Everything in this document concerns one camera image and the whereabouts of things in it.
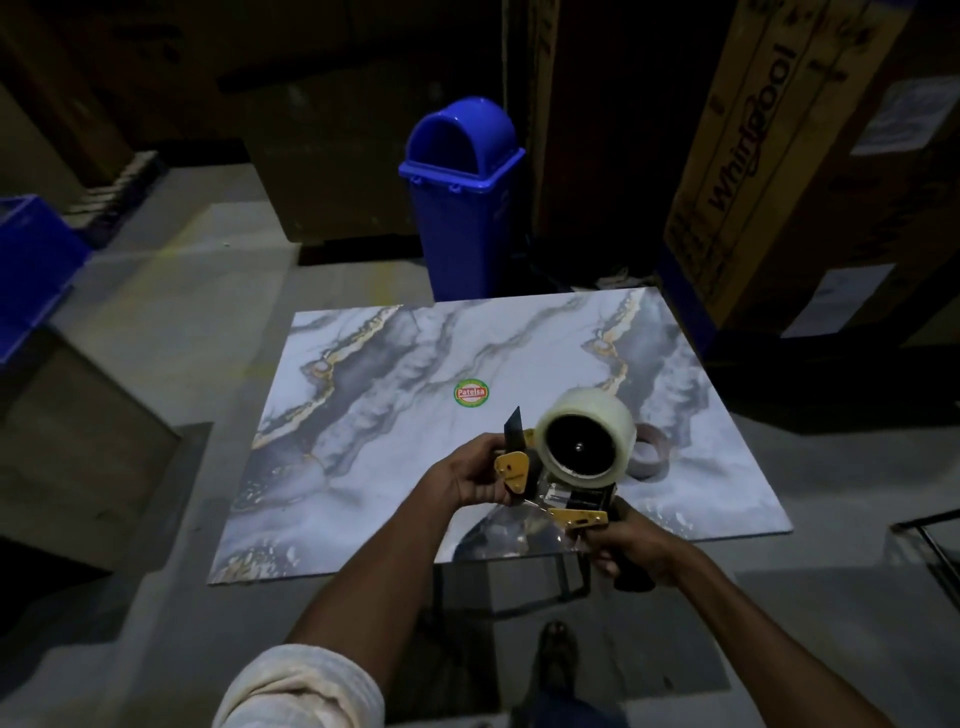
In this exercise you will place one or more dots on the brown empty tape core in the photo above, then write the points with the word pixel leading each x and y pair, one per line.
pixel 654 456

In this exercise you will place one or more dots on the person's right fingers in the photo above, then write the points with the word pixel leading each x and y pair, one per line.
pixel 606 546

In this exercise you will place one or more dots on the person's dark shoe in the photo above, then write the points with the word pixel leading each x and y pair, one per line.
pixel 556 654

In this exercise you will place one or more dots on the clear packing tape roll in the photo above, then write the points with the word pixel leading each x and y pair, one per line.
pixel 592 420

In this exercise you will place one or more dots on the round green red sticker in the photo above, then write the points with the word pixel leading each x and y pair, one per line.
pixel 471 394

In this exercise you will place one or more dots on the wide dark cardboard box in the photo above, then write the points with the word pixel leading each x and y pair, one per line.
pixel 330 157

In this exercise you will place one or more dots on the person's left forearm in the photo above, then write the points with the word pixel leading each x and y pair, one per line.
pixel 379 570

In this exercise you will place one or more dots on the person's right forearm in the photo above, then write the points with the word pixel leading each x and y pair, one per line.
pixel 765 645

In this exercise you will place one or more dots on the blue plastic dustbin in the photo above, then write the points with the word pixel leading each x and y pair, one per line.
pixel 461 217

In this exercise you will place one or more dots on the person's left hand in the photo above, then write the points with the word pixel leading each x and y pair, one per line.
pixel 463 474

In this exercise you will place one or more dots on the large printed cardboard box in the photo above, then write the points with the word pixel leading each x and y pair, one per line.
pixel 810 172

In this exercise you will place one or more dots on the tall dark cardboard box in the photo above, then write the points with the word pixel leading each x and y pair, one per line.
pixel 615 135

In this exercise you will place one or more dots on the person's left thumb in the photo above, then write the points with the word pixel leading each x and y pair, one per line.
pixel 491 445

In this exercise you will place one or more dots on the white paper label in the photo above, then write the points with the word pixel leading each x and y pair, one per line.
pixel 909 114
pixel 838 301

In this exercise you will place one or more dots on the blue plastic crate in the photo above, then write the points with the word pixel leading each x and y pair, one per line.
pixel 34 262

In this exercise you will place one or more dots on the stack of flat boards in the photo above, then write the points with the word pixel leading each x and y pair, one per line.
pixel 112 196

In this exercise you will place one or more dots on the plain brown cardboard box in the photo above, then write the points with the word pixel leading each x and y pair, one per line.
pixel 71 457

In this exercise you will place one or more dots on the metal rack frame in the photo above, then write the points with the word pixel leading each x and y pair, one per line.
pixel 930 544

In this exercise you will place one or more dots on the yellow black tape dispenser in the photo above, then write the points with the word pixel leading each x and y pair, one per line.
pixel 574 516

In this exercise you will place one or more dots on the white rolled sleeve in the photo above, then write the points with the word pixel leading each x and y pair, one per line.
pixel 300 690

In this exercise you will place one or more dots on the person's leg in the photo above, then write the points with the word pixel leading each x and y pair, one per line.
pixel 570 711

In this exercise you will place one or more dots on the person's right hand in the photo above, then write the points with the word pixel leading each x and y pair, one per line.
pixel 646 549

